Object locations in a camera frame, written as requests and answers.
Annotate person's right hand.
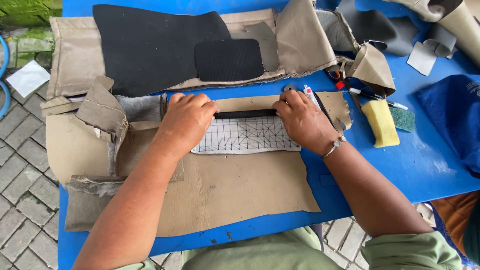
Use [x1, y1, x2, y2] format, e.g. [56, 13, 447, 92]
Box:
[271, 89, 340, 156]

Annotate person's left hand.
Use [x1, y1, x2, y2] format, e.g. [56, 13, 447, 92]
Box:
[155, 92, 221, 161]

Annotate black webbing strap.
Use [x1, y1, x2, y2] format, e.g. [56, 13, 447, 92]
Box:
[213, 109, 279, 120]

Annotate white pen with red clip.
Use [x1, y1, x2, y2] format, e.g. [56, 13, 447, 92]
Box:
[303, 85, 322, 110]

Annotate beige leather panel with notch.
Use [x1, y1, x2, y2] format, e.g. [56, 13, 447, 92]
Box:
[214, 91, 353, 133]

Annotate black mesh rounded patch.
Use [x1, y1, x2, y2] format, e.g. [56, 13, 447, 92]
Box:
[194, 38, 265, 83]

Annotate white grid-marked fabric piece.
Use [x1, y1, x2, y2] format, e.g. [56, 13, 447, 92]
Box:
[191, 115, 302, 155]

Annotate long beige stitched cover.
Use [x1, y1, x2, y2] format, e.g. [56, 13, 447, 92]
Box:
[46, 0, 340, 100]

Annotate grey leather scrap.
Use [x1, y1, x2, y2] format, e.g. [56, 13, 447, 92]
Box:
[230, 21, 280, 73]

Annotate large black fabric piece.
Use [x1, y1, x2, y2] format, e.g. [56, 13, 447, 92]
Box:
[92, 4, 233, 98]

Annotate white marker with black cap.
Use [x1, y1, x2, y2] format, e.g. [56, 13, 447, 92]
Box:
[348, 87, 409, 111]

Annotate curled beige leather scrap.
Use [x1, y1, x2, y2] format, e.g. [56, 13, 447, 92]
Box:
[327, 43, 397, 98]

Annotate large beige leather sheet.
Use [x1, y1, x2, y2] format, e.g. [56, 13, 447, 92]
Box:
[115, 127, 322, 238]

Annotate yellow sponge with green pad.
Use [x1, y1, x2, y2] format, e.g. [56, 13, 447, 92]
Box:
[361, 99, 416, 149]

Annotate dark grey leather piece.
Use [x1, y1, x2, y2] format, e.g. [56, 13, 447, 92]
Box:
[316, 0, 421, 58]

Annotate folded beige padded cover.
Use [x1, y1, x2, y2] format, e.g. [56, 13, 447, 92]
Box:
[40, 76, 168, 232]

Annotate light grey flat scrap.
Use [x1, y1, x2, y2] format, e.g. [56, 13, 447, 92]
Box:
[406, 41, 438, 77]

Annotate person's green shirt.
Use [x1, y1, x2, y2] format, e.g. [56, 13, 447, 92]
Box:
[114, 225, 464, 270]

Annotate rolled grey leather piece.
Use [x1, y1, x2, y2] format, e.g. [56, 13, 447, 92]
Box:
[423, 23, 459, 59]

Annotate blue cloth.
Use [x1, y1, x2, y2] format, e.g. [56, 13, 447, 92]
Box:
[415, 74, 480, 175]

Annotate white paper sheet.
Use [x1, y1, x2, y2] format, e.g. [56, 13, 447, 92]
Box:
[6, 59, 52, 99]

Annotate rolled beige leather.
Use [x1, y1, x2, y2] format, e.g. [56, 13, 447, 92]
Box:
[382, 0, 480, 69]

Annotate orange cloth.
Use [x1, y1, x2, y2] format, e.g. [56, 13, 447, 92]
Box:
[429, 190, 480, 268]

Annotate silver bracelet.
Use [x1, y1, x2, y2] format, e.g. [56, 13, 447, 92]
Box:
[322, 136, 347, 159]

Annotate scissors with orange handle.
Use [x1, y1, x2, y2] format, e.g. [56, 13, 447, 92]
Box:
[325, 69, 365, 115]

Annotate blue hose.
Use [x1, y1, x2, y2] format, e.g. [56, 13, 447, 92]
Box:
[0, 35, 12, 119]

